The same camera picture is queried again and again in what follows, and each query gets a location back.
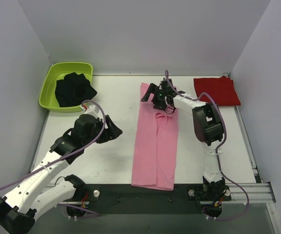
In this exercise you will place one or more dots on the aluminium extrusion rail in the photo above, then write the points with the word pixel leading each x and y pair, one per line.
pixel 256 192

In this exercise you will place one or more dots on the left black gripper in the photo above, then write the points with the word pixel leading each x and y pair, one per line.
pixel 107 129

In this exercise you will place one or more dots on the red t shirt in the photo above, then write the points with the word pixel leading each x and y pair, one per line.
pixel 221 90

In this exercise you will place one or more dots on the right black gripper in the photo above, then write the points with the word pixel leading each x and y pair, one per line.
pixel 159 91

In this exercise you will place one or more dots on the pink t shirt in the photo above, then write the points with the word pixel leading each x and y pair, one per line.
pixel 155 150

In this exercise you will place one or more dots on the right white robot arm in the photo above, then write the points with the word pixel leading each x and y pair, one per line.
pixel 208 125

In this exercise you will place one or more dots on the black t shirt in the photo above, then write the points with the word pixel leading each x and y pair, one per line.
pixel 73 89

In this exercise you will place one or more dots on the green plastic basin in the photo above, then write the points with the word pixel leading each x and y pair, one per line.
pixel 58 71

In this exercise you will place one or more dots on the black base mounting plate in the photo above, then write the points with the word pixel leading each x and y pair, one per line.
pixel 116 199

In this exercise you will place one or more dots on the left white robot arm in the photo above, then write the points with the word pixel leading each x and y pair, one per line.
pixel 22 206

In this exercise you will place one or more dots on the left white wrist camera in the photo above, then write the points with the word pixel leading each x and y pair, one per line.
pixel 92 110

